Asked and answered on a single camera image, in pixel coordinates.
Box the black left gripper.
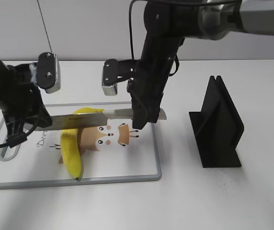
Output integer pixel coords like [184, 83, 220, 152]
[0, 52, 61, 130]

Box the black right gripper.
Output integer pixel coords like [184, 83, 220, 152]
[102, 32, 184, 130]

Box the white-handled kitchen knife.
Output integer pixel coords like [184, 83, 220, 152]
[35, 108, 168, 131]

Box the yellow plastic banana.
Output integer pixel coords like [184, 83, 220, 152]
[60, 107, 104, 181]

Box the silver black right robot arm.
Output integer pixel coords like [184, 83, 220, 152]
[102, 0, 274, 129]

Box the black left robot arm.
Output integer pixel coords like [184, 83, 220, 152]
[0, 52, 61, 127]

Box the white deer cutting board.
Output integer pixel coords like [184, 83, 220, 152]
[0, 102, 161, 189]

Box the black knife stand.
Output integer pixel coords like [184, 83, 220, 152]
[189, 75, 244, 168]

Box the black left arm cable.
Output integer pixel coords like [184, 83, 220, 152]
[0, 91, 43, 159]

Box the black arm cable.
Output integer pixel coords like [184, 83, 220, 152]
[128, 0, 147, 60]
[0, 91, 43, 159]

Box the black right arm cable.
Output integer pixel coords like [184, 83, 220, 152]
[128, 0, 147, 60]

